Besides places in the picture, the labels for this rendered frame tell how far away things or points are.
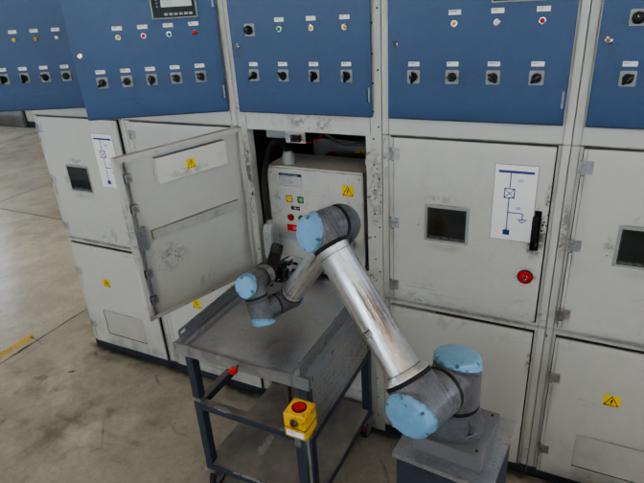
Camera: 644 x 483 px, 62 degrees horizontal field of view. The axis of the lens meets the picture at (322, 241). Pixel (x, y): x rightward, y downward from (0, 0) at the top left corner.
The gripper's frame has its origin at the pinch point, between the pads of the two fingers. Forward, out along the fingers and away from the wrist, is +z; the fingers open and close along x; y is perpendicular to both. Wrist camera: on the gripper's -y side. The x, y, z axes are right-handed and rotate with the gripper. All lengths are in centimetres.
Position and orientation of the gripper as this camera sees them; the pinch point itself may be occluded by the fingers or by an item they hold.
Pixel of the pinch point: (290, 256)
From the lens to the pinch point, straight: 236.0
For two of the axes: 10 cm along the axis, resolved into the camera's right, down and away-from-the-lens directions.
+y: 0.0, 9.6, 2.7
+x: 9.0, 1.2, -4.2
